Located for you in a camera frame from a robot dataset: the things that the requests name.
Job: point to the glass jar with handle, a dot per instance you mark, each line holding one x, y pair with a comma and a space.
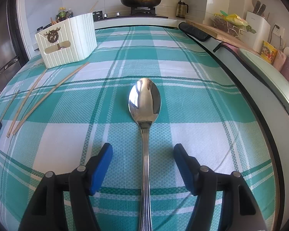
182, 9

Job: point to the black gas stove top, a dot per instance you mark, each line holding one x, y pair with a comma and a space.
133, 12

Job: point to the silver metal spoon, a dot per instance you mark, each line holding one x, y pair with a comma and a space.
144, 106

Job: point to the green tray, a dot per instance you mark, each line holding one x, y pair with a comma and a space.
274, 79

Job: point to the teal white checkered tablecloth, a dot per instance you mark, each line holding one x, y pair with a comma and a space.
78, 107

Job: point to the black mat under board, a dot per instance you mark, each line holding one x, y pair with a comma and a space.
194, 32

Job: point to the condiment bottles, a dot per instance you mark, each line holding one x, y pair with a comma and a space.
64, 14

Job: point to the yellow snack box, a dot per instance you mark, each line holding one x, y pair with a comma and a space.
268, 52

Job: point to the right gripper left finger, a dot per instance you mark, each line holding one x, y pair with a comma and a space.
46, 209

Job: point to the white knife block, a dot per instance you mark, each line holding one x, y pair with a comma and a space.
257, 23

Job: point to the wooden cutting board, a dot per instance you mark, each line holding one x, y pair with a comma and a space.
221, 36

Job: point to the wire basket with items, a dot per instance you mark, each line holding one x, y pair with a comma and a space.
232, 24

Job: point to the cream utensil holder box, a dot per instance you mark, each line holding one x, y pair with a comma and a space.
68, 41

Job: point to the dark refrigerator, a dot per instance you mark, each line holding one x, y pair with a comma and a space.
13, 55

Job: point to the pink cup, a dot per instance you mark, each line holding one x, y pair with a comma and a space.
279, 60

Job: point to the wooden chopstick in box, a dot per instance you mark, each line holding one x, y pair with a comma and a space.
53, 22
92, 9

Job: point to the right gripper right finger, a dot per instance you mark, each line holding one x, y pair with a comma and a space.
239, 209

